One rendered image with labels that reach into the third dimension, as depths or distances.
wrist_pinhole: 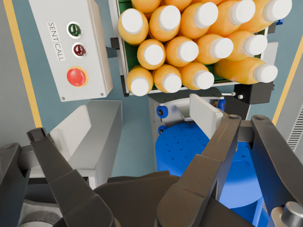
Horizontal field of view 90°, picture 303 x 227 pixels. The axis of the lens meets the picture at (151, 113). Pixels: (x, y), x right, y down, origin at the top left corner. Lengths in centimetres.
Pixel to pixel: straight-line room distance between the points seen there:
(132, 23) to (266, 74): 31
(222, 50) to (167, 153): 26
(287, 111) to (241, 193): 190
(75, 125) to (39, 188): 51
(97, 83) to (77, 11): 13
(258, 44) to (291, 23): 157
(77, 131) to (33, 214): 54
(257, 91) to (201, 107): 42
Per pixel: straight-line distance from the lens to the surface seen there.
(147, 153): 178
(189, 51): 34
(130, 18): 33
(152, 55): 33
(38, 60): 167
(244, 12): 39
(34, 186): 67
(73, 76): 35
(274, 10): 43
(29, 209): 71
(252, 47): 40
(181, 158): 38
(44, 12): 38
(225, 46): 37
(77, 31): 34
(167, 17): 34
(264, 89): 58
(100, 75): 35
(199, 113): 17
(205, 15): 36
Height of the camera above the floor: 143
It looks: 68 degrees down
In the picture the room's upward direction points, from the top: 168 degrees clockwise
